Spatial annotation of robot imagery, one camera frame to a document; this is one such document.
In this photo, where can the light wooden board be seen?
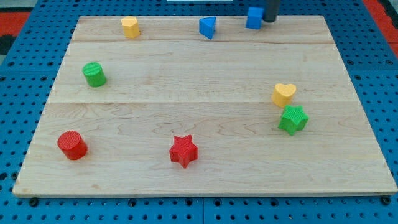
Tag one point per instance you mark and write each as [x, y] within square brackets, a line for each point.
[172, 81]

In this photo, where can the blue triangle block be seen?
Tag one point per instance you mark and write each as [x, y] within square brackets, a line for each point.
[207, 26]

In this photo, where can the green star block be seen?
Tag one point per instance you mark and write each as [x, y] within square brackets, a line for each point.
[293, 119]

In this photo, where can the blue perforated base panel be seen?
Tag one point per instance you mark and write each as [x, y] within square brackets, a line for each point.
[31, 65]

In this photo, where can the green cylinder block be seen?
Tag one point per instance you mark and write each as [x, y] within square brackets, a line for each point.
[94, 74]

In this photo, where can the red star block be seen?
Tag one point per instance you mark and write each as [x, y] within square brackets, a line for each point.
[183, 150]

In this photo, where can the red cylinder block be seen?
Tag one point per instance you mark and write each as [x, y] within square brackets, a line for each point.
[72, 145]

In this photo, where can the yellow heart block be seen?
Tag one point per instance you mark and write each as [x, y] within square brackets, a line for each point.
[283, 94]

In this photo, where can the yellow pentagon block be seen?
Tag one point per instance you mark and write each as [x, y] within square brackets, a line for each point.
[130, 27]

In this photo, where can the blue cube block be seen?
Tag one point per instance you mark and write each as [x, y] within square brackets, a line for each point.
[254, 17]

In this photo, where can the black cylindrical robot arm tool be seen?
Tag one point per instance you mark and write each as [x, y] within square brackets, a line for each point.
[271, 10]

